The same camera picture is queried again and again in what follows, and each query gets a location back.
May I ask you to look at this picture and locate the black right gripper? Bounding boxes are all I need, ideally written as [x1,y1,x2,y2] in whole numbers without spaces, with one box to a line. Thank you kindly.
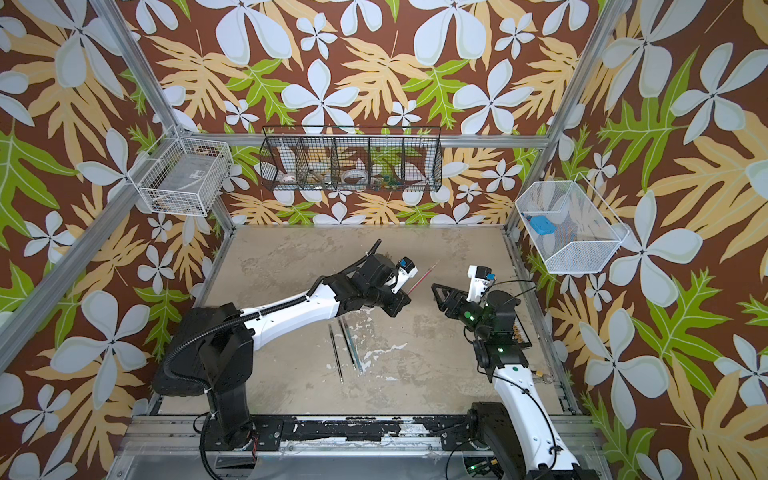
[433,284,494,344]

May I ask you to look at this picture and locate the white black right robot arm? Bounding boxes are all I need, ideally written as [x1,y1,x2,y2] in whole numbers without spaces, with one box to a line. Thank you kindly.
[431,284,599,479]

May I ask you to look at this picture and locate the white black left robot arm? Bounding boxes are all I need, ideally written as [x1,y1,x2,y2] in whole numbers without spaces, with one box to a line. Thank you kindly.
[152,248,418,450]

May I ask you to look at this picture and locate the bundle red green pencils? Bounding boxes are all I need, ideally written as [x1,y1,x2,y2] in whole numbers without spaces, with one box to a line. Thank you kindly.
[339,318,364,375]

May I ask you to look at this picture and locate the black pencil lying apart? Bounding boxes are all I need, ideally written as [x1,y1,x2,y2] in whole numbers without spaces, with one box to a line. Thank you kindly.
[328,324,344,385]

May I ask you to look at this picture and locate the blue object in basket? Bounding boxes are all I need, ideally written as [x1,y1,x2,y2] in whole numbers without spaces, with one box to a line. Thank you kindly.
[528,215,557,236]

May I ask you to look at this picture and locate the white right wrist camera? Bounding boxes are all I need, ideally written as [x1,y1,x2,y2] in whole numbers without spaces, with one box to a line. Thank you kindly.
[467,265,496,302]

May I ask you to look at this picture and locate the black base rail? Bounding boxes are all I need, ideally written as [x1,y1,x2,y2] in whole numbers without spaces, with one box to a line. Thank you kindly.
[197,413,481,452]

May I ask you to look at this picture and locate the black wire basket back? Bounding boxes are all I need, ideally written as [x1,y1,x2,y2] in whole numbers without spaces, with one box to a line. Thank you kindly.
[256,125,444,192]

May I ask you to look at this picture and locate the white wire basket right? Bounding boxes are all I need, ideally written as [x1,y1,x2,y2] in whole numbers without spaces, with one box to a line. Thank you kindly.
[515,176,630,276]

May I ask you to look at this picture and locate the white wire basket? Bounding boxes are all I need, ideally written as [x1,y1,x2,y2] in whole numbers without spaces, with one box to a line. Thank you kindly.
[515,176,630,276]
[133,136,233,217]

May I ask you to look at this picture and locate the aluminium frame post back right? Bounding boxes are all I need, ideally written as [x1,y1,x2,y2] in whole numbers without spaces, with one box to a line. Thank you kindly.
[503,0,631,232]

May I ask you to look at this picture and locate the aluminium frame post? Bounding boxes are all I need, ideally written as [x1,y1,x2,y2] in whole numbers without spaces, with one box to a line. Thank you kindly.
[503,0,631,232]
[91,1,234,236]

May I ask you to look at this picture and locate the white wire basket left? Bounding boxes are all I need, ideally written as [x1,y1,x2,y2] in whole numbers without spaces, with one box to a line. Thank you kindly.
[133,136,233,217]

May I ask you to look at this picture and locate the aluminium frame post back left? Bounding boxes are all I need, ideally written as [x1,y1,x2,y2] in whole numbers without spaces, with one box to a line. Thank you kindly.
[91,1,234,236]

